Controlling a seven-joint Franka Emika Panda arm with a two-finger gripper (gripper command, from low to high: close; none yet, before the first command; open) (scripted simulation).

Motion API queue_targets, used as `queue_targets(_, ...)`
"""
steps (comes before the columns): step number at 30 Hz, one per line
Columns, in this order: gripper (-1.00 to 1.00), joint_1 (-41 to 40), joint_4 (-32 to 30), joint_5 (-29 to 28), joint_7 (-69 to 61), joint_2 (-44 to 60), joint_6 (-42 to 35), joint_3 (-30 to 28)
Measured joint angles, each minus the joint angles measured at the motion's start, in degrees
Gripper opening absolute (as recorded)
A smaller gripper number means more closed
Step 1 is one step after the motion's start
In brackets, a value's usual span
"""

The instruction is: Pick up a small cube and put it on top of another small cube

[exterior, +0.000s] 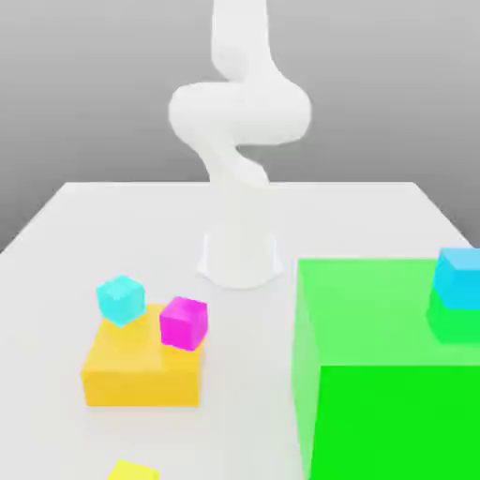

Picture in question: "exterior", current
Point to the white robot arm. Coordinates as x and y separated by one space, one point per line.
240 112

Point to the small magenta cube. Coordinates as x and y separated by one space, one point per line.
183 323

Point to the small cyan cube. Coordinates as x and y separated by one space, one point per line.
120 300

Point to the small blue cube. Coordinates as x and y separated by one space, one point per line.
459 281

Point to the small yellow cube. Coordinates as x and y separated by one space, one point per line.
133 471

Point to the large orange box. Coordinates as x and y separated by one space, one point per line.
138 371

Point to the large green box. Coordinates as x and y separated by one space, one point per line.
375 375

